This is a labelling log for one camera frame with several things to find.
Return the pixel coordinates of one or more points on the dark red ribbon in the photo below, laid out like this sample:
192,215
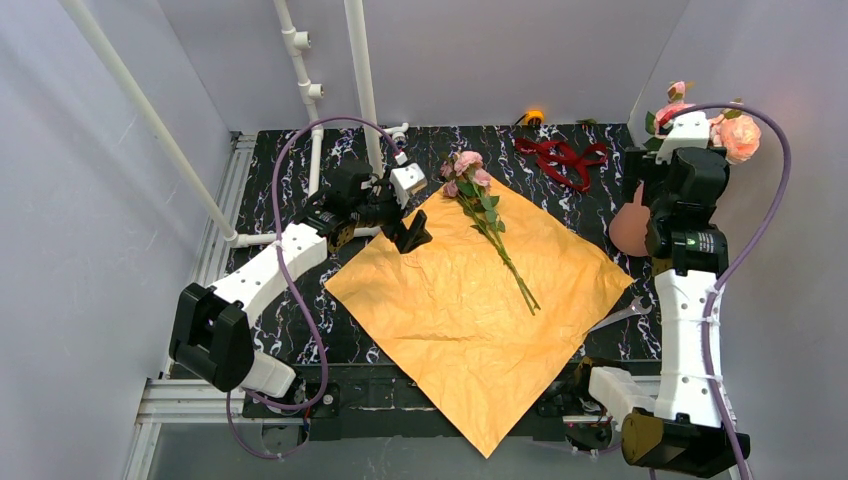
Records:
554,157

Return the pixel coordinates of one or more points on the orange wrapping paper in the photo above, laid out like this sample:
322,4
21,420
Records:
481,339

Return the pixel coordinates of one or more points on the pink cylindrical vase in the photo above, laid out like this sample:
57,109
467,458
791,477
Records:
628,229

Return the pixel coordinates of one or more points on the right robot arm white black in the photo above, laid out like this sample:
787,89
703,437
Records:
682,429

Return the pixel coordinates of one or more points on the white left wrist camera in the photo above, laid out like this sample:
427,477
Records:
407,179

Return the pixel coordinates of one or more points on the white PVC pipe frame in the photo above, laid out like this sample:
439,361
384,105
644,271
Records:
97,39

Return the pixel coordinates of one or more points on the yellow round button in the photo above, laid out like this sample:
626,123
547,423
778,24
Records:
532,118

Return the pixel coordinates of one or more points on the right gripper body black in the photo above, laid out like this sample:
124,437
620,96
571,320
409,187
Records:
636,172

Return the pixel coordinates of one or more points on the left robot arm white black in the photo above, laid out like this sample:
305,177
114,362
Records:
211,335

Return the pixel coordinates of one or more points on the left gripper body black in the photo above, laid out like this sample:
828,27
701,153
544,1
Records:
391,212

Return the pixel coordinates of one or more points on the silver wrench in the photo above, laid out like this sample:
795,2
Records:
637,307

